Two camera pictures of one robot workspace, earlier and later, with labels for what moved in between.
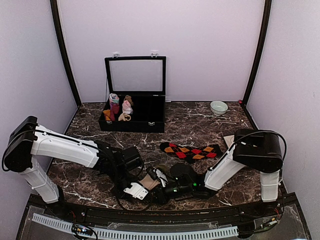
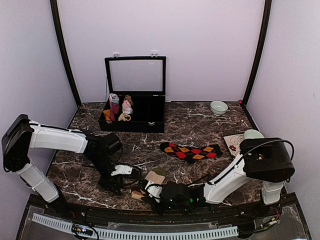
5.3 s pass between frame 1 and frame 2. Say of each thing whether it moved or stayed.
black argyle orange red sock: stayed
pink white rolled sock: stayed
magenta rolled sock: stayed
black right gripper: moved
